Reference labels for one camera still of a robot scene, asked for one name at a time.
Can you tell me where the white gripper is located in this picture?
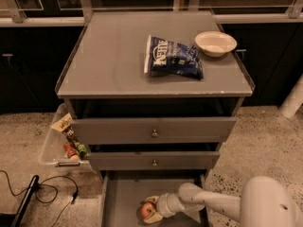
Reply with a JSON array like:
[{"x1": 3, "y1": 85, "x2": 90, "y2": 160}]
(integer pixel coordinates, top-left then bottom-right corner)
[{"x1": 143, "y1": 193, "x2": 186, "y2": 224}]

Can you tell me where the red apple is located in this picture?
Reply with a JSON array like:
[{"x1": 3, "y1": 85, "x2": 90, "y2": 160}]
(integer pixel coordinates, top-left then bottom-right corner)
[{"x1": 140, "y1": 201, "x2": 155, "y2": 218}]

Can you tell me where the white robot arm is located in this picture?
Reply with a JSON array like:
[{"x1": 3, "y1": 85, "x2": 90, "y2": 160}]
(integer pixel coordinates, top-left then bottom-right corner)
[{"x1": 140, "y1": 176, "x2": 303, "y2": 227}]

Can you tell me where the grey bottom drawer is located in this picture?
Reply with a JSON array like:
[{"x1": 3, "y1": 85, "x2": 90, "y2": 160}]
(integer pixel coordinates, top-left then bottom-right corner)
[{"x1": 100, "y1": 170, "x2": 213, "y2": 227}]

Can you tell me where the grey drawer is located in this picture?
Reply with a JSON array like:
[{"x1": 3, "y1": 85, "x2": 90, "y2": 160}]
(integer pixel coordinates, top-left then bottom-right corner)
[
  {"x1": 100, "y1": 170, "x2": 213, "y2": 227},
  {"x1": 72, "y1": 117, "x2": 236, "y2": 145},
  {"x1": 88, "y1": 151, "x2": 220, "y2": 170}
]

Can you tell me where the grey middle drawer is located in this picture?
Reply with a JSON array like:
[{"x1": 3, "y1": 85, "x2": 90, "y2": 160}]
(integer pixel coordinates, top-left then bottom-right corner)
[{"x1": 88, "y1": 151, "x2": 220, "y2": 170}]

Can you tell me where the grey top drawer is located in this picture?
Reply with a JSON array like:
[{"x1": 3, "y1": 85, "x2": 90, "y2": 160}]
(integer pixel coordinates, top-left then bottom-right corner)
[{"x1": 72, "y1": 117, "x2": 236, "y2": 145}]

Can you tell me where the grey drawer cabinet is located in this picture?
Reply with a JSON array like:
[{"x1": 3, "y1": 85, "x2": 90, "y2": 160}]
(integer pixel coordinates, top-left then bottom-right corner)
[{"x1": 56, "y1": 11, "x2": 254, "y2": 227}]

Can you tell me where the green red snack packet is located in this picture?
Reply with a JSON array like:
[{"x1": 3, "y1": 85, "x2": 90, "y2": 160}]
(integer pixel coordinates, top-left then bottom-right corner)
[{"x1": 62, "y1": 128, "x2": 87, "y2": 160}]

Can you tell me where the clear plastic bin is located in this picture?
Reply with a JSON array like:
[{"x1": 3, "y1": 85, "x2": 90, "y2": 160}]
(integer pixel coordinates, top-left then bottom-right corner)
[{"x1": 39, "y1": 103, "x2": 93, "y2": 174}]

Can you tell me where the tan snack packet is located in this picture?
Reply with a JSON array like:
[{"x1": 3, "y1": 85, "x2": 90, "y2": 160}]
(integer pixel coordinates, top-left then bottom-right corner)
[{"x1": 51, "y1": 113, "x2": 72, "y2": 132}]

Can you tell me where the black flat device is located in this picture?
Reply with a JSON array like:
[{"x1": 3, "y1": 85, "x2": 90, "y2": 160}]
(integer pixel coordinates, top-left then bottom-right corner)
[{"x1": 0, "y1": 175, "x2": 39, "y2": 227}]

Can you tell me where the blue chip bag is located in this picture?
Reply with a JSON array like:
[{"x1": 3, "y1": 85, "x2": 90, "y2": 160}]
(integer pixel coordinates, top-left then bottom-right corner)
[{"x1": 144, "y1": 36, "x2": 204, "y2": 79}]

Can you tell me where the white bowl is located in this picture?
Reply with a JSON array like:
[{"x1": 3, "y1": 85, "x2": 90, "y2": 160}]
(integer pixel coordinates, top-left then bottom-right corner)
[{"x1": 195, "y1": 31, "x2": 237, "y2": 58}]

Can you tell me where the black cable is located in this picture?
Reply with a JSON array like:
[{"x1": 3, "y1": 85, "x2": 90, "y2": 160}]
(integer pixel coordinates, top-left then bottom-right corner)
[{"x1": 0, "y1": 169, "x2": 80, "y2": 227}]

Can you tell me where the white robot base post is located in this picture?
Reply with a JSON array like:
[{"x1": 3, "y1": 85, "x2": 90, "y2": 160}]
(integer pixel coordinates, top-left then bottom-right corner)
[{"x1": 279, "y1": 75, "x2": 303, "y2": 118}]

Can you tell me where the metal railing frame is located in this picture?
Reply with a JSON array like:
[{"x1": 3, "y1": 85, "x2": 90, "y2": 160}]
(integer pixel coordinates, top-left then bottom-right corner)
[{"x1": 0, "y1": 0, "x2": 303, "y2": 24}]

